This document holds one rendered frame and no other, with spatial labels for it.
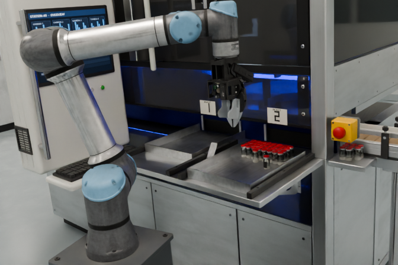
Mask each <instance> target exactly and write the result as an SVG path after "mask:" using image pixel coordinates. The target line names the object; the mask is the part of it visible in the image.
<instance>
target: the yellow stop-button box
mask: <svg viewBox="0 0 398 265"><path fill-rule="evenodd" d="M336 127H342V128H343V129H344V130H345V132H346V134H345V136H344V138H342V139H336V138H335V137H334V136H333V130H334V129H335V128H336ZM359 137H360V118H357V117H346V116H338V117H337V118H335V119H333V120H332V121H331V139H332V140H334V141H342V142H346V143H351V142H353V141H355V140H356V139H357V138H359Z"/></svg>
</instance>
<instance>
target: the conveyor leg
mask: <svg viewBox="0 0 398 265"><path fill-rule="evenodd" d="M383 170H385V171H390V172H392V175H391V206H390V238H389V265H398V171H394V170H388V169H383Z"/></svg>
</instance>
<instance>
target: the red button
mask: <svg viewBox="0 0 398 265"><path fill-rule="evenodd" d="M345 134H346V132H345V130H344V129H343V128H342V127H336V128H335V129H334V130H333V136H334V137H335V138H336V139H342V138H344V136H345Z"/></svg>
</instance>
